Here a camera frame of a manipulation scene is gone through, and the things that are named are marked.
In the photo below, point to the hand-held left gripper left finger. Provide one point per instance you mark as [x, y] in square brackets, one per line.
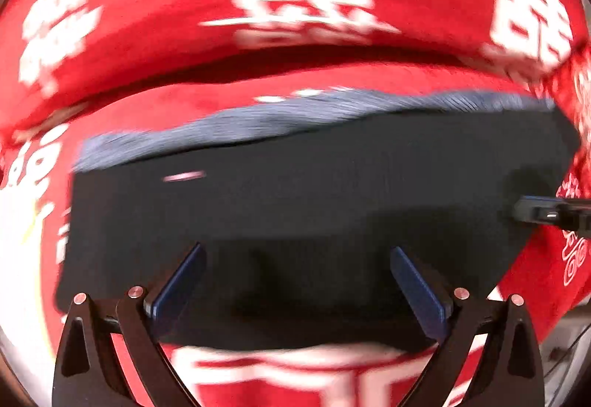
[178, 291]

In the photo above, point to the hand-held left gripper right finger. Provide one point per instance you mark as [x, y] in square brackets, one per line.
[418, 291]

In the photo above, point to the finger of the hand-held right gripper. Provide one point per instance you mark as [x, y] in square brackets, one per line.
[545, 211]

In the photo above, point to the black pants with grey waistband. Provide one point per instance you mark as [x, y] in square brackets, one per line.
[300, 204]

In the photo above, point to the red embroidered cushion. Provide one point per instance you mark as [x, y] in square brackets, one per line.
[575, 259]

